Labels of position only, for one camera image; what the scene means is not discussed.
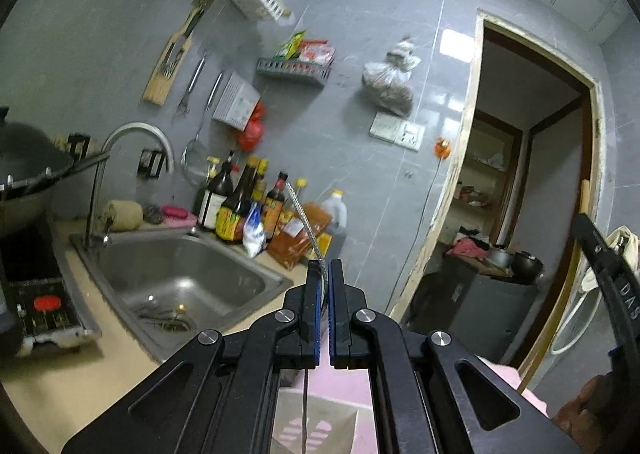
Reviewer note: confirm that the orange sauce packet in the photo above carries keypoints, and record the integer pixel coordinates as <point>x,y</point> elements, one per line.
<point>295,246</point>

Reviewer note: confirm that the soy sauce bottle colourful label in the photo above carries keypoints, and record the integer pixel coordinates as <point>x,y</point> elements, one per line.
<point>232,226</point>

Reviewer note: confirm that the induction cooker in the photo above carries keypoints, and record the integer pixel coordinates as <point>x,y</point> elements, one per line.
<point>30,259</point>

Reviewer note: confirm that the small bottle with yellow cap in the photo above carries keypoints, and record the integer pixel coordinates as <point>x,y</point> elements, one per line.
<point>300,191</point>

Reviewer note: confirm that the curved metal faucet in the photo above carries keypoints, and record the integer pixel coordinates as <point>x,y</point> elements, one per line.
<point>135,127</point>

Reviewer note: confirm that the green bottle with yellow cap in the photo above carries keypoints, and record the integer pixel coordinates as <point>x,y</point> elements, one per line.
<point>201,199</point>

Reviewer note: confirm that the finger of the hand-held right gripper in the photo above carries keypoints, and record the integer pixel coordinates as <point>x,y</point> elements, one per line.
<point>592,244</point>

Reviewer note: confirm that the dark grey appliance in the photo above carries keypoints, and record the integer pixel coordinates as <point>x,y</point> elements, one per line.
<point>9,324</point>

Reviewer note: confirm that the silver pot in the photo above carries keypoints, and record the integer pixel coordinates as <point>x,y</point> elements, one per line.
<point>499,258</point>

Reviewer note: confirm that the black pot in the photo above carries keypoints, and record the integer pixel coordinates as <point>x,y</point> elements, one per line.
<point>527,266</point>

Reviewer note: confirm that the metal spoon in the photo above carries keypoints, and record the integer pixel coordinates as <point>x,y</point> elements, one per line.
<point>298,214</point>

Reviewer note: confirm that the wooden door frame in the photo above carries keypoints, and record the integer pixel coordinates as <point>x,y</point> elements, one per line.
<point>462,143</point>

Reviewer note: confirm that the person's right hand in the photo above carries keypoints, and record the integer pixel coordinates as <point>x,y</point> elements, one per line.
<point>585,406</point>

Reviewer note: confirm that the wooden shelf cabinet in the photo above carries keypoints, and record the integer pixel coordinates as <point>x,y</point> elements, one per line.
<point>510,173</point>

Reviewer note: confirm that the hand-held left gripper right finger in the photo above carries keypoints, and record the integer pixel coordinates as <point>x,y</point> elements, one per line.
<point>334,314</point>

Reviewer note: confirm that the red plastic bag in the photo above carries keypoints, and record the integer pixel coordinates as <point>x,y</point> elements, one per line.
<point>251,131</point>

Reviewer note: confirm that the white salt bag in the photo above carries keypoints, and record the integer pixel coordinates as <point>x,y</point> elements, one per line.
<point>254,236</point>

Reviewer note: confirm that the beige loofah sponge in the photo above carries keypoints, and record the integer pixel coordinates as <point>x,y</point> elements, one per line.
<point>122,215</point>

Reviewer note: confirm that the hanging metal strainer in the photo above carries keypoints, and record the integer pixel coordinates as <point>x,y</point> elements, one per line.
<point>195,161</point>

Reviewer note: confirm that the dark grey cabinet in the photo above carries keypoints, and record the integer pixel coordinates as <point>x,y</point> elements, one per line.
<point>475,309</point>

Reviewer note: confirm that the clear bag of dried goods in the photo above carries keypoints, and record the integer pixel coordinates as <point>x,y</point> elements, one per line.
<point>387,88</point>

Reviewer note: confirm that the white plastic utensil basket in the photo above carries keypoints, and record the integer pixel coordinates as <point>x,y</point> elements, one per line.
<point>340,429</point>

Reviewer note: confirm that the steel wool scrubber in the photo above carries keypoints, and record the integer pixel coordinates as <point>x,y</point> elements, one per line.
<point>153,214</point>

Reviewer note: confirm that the white wall switch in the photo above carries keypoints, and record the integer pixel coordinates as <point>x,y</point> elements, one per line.
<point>386,127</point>

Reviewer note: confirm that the grey wall shelf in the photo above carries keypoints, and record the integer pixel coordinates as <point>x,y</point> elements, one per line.
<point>290,69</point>

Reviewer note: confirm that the black wok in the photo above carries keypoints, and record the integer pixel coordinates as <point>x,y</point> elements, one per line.
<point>25,158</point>

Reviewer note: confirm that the white wall holder box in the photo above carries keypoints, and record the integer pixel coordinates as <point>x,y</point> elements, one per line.
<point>235,103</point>

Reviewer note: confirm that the dark bottle with white label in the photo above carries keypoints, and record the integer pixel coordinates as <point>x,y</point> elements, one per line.
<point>212,209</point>

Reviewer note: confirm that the beige rubber gloves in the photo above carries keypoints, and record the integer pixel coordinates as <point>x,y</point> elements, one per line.
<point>625,244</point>

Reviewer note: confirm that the pink dish cloth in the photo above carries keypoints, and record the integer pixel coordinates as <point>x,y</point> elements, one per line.
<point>179,216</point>

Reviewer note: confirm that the white wall socket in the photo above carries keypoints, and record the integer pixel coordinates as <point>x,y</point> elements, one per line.
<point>412,136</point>

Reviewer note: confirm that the black wall socket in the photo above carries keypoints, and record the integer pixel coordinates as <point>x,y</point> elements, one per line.
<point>78,146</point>
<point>151,163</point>

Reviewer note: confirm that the red snack packet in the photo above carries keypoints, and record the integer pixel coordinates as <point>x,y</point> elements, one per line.
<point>317,52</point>

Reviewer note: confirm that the thin bottle with yellow cap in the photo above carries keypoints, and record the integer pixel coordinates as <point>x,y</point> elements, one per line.
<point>260,178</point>

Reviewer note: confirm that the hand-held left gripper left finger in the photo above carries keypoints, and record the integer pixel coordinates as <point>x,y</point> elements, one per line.
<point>314,314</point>

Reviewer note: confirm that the stainless steel sink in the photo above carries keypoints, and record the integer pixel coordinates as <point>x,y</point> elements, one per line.
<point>190,274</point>

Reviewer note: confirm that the red cloth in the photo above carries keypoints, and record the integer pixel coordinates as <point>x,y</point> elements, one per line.
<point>465,248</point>

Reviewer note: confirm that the dark oil jug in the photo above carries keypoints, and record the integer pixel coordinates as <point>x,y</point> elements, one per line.
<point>336,214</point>

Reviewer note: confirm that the green snack packet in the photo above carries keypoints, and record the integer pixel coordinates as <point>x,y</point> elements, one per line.
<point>290,46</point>

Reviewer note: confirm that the orange wall hook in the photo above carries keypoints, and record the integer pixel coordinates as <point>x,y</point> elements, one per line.
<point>442,147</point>

